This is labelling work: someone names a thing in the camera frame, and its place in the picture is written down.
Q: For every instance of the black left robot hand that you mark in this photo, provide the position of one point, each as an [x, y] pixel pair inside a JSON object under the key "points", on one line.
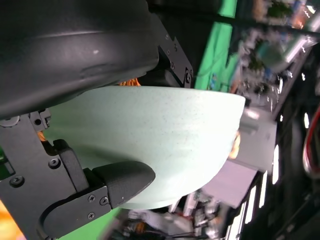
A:
{"points": [[75, 50]]}

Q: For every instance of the pale green bowl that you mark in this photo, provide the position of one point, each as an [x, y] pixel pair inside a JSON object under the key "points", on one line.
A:
{"points": [[155, 130]]}

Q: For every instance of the pale orange bread model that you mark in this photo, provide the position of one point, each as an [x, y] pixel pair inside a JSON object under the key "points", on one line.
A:
{"points": [[236, 147]]}

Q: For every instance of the grey box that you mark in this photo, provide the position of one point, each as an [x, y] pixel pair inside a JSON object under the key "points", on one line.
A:
{"points": [[260, 145]]}

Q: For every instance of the orange wicker basket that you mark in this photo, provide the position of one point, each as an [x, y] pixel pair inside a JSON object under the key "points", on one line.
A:
{"points": [[127, 82]]}

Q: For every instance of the green backdrop cloth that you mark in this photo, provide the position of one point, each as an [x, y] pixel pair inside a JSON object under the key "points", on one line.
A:
{"points": [[217, 50]]}

